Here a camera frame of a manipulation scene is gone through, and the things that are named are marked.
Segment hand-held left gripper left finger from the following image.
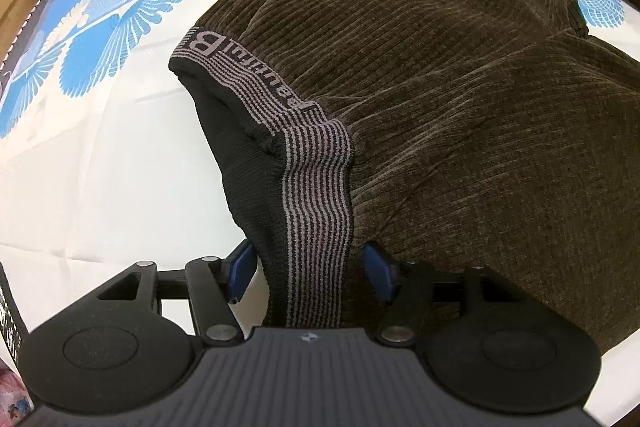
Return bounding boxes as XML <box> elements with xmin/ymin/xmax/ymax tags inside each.
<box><xmin>94</xmin><ymin>240</ymin><xmax>259</xmax><ymax>349</ymax></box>

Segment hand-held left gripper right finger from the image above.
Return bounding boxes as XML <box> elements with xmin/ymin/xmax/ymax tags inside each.
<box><xmin>362</xmin><ymin>241</ymin><xmax>507</xmax><ymax>349</ymax></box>

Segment brown corduroy pants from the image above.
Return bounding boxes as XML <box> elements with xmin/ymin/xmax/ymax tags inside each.
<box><xmin>168</xmin><ymin>0</ymin><xmax>640</xmax><ymax>354</ymax></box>

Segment blue white printed bedsheet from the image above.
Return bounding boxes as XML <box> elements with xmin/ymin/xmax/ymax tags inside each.
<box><xmin>0</xmin><ymin>0</ymin><xmax>640</xmax><ymax>418</ymax></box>

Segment pink floral cloth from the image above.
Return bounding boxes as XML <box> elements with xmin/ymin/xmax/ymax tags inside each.
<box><xmin>0</xmin><ymin>364</ymin><xmax>35</xmax><ymax>420</ymax></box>

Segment wooden bed frame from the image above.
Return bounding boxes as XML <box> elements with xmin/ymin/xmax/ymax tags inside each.
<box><xmin>0</xmin><ymin>0</ymin><xmax>43</xmax><ymax>75</ymax></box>

